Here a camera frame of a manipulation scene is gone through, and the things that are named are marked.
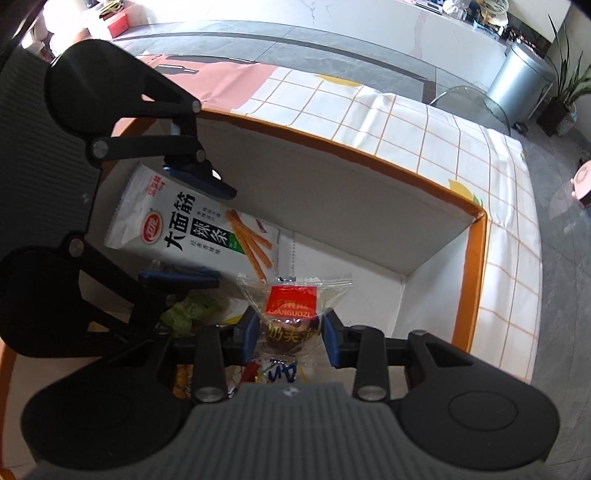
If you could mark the light green raisin packet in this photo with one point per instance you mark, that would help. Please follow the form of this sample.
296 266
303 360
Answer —
184 314

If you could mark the orange cardboard box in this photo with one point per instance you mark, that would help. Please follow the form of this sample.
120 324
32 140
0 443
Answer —
346 207

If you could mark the clear glass tabletop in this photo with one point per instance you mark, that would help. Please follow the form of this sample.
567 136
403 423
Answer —
466 104

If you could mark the grey metal trash can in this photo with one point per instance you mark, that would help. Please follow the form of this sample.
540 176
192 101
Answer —
519 87

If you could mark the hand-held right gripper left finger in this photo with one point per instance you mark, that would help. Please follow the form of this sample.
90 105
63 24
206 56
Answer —
249 334

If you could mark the long white spicy strip packet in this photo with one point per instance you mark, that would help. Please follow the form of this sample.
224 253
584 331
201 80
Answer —
184 230

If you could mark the pink round object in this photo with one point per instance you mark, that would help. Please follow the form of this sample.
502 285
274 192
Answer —
582 182

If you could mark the white marble bench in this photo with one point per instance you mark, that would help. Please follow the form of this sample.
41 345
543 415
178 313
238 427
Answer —
369 18

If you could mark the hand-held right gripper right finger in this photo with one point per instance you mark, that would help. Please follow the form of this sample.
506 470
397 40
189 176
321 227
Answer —
331 339

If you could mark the long leaf potted plant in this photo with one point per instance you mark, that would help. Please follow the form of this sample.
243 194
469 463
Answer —
565 106

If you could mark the clear red label date packet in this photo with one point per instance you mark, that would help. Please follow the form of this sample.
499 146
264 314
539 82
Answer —
291 300

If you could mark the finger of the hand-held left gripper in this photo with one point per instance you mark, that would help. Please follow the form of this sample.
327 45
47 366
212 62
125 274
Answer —
180 280
203 180

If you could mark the pink white checked tablecloth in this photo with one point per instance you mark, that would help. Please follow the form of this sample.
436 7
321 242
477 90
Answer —
508 277

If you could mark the red box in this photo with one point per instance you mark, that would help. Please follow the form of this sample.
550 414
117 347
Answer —
115 25

